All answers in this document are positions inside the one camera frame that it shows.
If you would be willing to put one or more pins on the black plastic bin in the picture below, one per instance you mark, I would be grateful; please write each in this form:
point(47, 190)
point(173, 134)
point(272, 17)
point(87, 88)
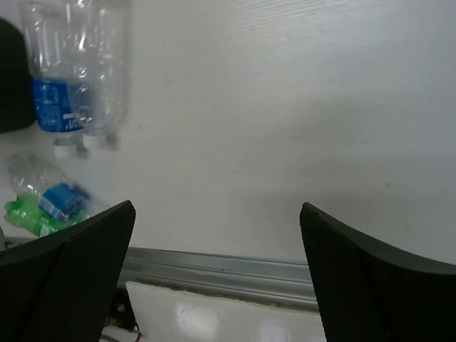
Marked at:
point(17, 110)

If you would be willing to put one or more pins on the green plastic bottle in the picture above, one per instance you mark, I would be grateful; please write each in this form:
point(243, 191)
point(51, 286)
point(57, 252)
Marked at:
point(24, 212)

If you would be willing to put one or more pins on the clear unlabelled plastic bottle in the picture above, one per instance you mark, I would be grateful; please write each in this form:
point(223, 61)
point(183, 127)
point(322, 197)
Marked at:
point(99, 34)

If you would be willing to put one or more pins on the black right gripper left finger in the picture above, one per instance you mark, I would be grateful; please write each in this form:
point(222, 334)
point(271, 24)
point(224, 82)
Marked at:
point(60, 287)

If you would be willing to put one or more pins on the clear bottle small blue label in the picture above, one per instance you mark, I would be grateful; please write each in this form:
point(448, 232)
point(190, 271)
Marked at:
point(37, 179)

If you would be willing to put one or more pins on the aluminium frame rail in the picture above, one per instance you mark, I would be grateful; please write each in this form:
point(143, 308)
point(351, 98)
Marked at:
point(270, 282)

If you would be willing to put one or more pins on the clear bottle large blue label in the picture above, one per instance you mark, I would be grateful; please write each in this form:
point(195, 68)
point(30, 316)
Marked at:
point(44, 27)

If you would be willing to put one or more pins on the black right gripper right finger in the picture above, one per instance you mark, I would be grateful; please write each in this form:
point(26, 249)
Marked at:
point(367, 290)

